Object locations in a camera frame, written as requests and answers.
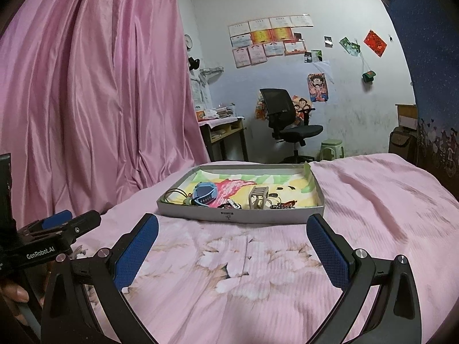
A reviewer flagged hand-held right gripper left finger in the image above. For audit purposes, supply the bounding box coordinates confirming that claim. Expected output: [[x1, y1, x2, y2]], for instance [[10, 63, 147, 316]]
[[41, 213, 159, 344]]

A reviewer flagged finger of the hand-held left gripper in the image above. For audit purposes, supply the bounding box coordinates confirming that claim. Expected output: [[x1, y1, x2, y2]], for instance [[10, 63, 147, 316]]
[[21, 209, 73, 236], [42, 210, 102, 239]]

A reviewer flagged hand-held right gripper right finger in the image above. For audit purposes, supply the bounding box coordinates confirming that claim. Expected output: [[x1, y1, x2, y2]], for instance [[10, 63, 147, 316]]
[[306, 213, 423, 344]]

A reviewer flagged large metal key ring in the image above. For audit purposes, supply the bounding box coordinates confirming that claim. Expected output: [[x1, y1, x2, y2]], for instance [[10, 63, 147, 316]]
[[165, 187, 190, 202]]

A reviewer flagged blue watch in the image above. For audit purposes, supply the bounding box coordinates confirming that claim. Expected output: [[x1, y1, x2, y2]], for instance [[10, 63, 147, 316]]
[[189, 181, 219, 207]]

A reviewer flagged silver metal watch band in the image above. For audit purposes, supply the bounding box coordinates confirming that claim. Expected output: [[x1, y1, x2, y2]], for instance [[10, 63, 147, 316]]
[[248, 186, 269, 210]]

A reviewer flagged grey cardboard tray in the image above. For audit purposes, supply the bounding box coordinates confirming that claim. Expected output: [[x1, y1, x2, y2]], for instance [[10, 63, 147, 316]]
[[157, 162, 328, 225]]

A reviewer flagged dark jewelry piece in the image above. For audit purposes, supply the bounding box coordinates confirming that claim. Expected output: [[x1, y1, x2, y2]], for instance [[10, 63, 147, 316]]
[[269, 193, 297, 210]]

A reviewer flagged person's left hand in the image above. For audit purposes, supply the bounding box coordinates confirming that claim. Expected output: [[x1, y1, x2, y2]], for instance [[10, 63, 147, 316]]
[[0, 281, 30, 304]]

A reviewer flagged cartoon printed tray liner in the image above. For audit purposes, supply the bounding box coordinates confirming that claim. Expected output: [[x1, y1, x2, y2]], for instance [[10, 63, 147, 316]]
[[167, 171, 320, 209]]

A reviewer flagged pink bedsheet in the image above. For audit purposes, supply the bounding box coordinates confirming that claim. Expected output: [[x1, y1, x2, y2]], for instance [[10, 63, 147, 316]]
[[0, 152, 459, 344]]

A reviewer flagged green plastic stool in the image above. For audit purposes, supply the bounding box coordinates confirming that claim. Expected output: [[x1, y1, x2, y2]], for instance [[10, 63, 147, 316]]
[[320, 138, 346, 161]]

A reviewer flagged pink curtain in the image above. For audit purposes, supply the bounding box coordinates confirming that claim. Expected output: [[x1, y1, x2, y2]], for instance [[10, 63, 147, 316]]
[[0, 0, 211, 230]]

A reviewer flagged wooden desk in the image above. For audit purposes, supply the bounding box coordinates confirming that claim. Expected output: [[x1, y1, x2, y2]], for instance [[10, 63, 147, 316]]
[[198, 116, 249, 162]]

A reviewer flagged black office chair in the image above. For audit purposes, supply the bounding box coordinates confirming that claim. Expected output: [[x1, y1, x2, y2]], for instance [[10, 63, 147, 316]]
[[258, 88, 324, 164]]

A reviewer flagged pile of desk clutter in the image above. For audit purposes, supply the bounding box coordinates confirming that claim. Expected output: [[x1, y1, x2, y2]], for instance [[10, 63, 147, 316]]
[[195, 103, 238, 121]]

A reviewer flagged blue starry curtain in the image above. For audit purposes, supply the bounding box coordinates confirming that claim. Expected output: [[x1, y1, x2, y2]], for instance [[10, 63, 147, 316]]
[[378, 0, 459, 184]]

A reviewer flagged small cartoon wall poster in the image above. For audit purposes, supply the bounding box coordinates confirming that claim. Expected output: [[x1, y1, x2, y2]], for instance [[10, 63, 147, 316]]
[[292, 95, 312, 123]]

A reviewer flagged colourful narrow wall poster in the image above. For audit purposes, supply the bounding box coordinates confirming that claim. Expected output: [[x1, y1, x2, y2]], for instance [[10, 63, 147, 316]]
[[254, 91, 268, 121]]

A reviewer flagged green wall photo cluster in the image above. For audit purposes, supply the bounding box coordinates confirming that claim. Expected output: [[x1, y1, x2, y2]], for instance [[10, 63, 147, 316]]
[[339, 36, 361, 57]]

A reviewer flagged red wall paper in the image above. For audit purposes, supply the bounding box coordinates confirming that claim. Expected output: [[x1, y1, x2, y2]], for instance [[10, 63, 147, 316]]
[[363, 29, 388, 57]]

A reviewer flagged group of wall certificates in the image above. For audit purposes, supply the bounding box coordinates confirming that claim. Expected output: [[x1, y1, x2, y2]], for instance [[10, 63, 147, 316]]
[[228, 15, 315, 69]]

